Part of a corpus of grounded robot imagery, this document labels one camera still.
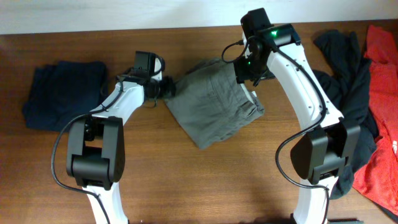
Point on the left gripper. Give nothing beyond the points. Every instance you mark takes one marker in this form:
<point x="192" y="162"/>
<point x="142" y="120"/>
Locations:
<point x="168" y="86"/>

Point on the black garment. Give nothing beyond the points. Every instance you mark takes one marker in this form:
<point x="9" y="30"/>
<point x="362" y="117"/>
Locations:
<point x="348" y="90"/>

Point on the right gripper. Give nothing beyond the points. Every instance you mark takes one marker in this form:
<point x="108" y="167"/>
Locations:
<point x="242" y="73"/>

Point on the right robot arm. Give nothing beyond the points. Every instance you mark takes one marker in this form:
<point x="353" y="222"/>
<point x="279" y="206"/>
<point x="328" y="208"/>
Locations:
<point x="314" y="158"/>

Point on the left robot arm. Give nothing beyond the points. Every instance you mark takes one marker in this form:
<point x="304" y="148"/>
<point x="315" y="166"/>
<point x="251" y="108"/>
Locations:
<point x="96" y="149"/>

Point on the folded navy blue garment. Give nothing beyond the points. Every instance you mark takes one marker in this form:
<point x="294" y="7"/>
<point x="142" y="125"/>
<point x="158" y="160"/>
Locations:
<point x="63" y="91"/>

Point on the red garment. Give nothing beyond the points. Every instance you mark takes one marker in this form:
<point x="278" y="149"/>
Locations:
<point x="377" y="180"/>

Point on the grey shorts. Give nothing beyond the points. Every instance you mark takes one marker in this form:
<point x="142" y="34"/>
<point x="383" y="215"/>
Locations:
<point x="210" y="105"/>

